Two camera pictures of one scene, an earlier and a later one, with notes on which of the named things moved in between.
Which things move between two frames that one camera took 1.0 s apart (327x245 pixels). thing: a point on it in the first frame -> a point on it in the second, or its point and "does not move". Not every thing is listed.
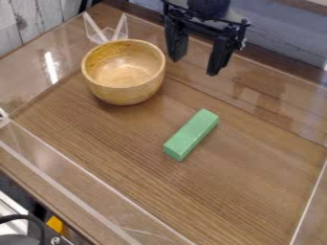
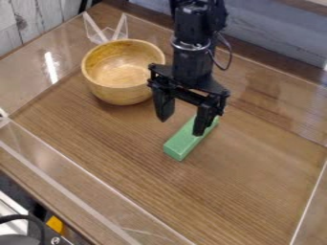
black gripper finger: (177, 38) -> (163, 103)
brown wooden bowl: (125, 71) does not move
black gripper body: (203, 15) -> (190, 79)
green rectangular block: (191, 133) does not move
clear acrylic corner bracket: (105, 34) does not move
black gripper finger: (221, 55) -> (207, 114)
